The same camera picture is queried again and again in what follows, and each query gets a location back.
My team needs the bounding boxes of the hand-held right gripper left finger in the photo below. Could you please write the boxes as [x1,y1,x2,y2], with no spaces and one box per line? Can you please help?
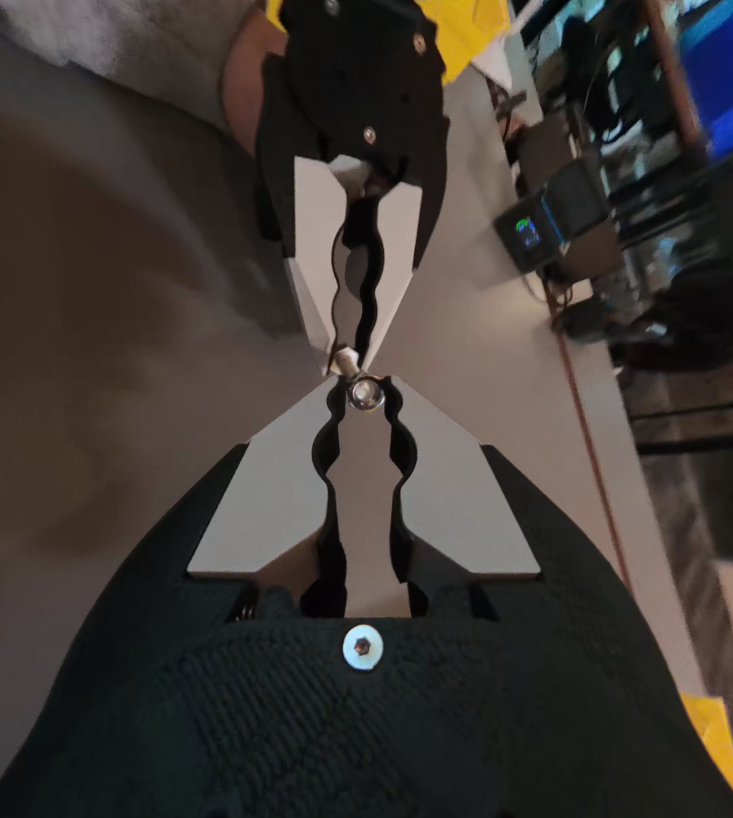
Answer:
[185,376,349,619]

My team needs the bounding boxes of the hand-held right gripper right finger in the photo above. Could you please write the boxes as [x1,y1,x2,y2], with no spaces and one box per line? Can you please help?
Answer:
[384,376,543,619]

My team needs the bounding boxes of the black cable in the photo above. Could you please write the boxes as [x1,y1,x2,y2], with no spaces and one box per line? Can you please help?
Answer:
[536,268,575,333]

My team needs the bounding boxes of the wooden top table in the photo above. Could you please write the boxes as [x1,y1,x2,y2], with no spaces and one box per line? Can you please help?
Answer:
[641,0,733,212]

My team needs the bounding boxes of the large yellow plastic bin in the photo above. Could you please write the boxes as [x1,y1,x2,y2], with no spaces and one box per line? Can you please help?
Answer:
[680,693,733,809]
[267,0,511,87]

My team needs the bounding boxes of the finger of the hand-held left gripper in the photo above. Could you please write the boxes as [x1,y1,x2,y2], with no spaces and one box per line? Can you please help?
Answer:
[341,182,425,373]
[285,155,351,377]

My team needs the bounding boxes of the person's left forearm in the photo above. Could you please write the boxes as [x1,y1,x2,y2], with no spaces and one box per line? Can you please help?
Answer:
[0,0,265,135]

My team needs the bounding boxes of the person's left hand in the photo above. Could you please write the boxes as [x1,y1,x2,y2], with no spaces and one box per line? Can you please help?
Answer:
[221,6,291,157]

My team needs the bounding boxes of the blue stacked bins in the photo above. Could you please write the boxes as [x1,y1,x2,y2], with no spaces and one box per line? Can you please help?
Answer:
[676,0,733,157]

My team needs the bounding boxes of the black device with colour screen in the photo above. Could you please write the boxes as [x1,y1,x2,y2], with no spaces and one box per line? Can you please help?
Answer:
[493,163,610,272]

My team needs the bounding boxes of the steel hex nut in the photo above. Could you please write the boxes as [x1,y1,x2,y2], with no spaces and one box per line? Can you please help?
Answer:
[346,377,387,411]

